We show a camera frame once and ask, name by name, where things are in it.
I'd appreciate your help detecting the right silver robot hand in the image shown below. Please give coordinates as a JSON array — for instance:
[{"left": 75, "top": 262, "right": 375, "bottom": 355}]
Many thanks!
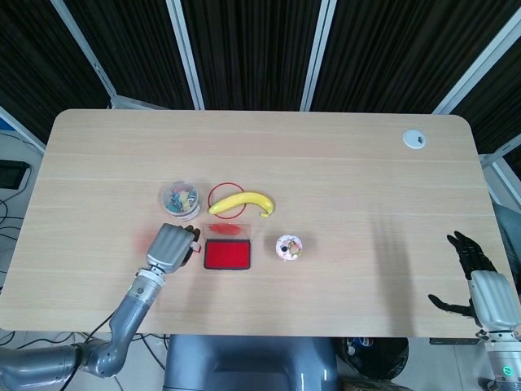
[{"left": 427, "top": 231, "right": 521, "bottom": 331}]

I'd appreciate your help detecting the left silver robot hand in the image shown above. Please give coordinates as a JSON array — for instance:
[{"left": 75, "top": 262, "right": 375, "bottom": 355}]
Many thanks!
[{"left": 145, "top": 222, "right": 202, "bottom": 275}]

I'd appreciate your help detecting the clear jar of binder clips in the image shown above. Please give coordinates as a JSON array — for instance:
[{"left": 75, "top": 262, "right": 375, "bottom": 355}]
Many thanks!
[{"left": 160, "top": 182, "right": 203, "bottom": 219}]

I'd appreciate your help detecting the red ink pad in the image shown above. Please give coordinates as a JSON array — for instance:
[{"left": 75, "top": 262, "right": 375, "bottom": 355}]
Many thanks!
[{"left": 202, "top": 222, "right": 252, "bottom": 270}]

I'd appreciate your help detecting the desk height control panel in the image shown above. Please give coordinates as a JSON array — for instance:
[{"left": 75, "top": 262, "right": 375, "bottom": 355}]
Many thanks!
[{"left": 429, "top": 336, "right": 480, "bottom": 347}]

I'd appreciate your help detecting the yellow toy banana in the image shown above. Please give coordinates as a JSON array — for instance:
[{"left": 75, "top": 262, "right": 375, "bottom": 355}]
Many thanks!
[{"left": 208, "top": 190, "right": 276, "bottom": 221}]

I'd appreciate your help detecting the pink toy cupcake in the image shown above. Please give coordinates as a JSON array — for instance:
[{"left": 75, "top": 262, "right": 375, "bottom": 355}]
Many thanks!
[{"left": 275, "top": 233, "right": 304, "bottom": 261}]

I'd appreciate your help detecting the black trash bin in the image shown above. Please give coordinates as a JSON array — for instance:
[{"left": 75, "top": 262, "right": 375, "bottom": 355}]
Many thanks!
[{"left": 336, "top": 336, "right": 409, "bottom": 382}]

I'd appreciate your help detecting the dark grey robot torso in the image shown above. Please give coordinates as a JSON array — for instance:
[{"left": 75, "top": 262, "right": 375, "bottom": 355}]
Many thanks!
[{"left": 162, "top": 334, "right": 339, "bottom": 391}]

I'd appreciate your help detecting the thin red ring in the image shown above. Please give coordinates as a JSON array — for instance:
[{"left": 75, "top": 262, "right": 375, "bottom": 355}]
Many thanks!
[{"left": 207, "top": 182, "right": 247, "bottom": 218}]

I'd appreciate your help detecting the white table cable grommet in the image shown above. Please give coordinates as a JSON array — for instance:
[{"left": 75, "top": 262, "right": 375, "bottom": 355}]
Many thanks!
[{"left": 402, "top": 129, "right": 429, "bottom": 151}]

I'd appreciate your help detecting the white partition post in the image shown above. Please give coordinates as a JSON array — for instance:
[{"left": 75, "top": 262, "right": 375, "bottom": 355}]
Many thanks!
[
  {"left": 50, "top": 0, "right": 119, "bottom": 109},
  {"left": 300, "top": 0, "right": 335, "bottom": 112},
  {"left": 165, "top": 0, "right": 205, "bottom": 111},
  {"left": 431, "top": 15, "right": 521, "bottom": 116}
]

